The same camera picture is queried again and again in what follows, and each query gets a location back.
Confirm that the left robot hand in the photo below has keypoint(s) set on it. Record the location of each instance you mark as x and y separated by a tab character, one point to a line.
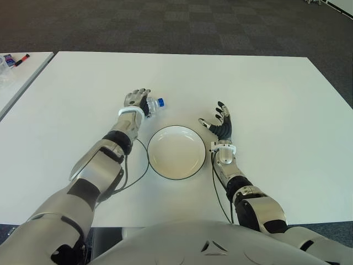
135	99

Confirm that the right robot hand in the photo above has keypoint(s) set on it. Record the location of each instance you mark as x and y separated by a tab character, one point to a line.
224	131

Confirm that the clear water bottle blue cap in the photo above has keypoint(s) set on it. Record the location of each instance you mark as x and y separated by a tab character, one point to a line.
155	105

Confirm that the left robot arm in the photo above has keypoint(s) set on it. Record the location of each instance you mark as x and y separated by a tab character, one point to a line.
93	165

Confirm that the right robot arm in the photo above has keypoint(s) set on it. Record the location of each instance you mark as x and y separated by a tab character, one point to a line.
226	156

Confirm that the white plate black rim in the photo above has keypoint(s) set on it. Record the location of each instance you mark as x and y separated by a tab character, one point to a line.
176	154

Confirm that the grey robot torso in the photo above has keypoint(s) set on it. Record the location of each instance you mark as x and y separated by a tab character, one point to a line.
193	243

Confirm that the red black marker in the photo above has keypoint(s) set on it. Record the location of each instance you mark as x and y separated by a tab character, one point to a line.
22	60

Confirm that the small blue packet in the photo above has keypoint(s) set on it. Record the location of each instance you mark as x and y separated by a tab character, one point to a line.
9	60

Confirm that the clear plastic bag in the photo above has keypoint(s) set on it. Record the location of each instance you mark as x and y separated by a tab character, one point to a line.
3	73

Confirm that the small pale floor object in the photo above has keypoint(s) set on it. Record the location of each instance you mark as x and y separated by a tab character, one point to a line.
313	1

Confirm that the white board edge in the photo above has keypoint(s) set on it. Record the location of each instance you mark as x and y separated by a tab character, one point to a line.
344	4

